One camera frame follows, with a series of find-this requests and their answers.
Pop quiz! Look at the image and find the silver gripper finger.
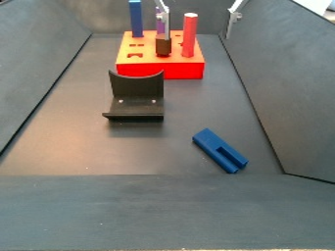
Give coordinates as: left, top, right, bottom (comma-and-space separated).
155, 0, 169, 40
226, 0, 244, 38

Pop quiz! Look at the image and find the blue square peg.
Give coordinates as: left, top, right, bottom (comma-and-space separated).
128, 0, 144, 37

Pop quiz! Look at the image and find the blue square-circle object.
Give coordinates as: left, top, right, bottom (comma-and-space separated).
192, 128, 248, 174

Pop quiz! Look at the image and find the black curved regrasp stand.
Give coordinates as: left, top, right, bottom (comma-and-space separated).
101, 72, 165, 121

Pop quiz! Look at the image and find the purple round peg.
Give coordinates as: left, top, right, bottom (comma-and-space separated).
156, 7, 167, 34

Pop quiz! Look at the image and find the red hexagonal peg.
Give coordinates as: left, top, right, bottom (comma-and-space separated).
181, 13, 198, 58

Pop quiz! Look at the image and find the red fixture block with holes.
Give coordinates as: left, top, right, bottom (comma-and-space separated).
115, 30, 206, 79

